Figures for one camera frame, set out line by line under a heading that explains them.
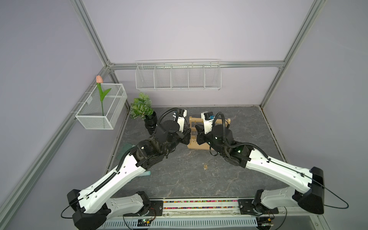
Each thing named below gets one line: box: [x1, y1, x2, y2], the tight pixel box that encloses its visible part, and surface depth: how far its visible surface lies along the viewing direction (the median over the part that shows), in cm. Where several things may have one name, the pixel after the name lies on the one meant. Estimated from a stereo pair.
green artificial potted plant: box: [129, 92, 154, 120], surface depth 88 cm
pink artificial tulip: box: [95, 75, 112, 116], surface depth 82 cm
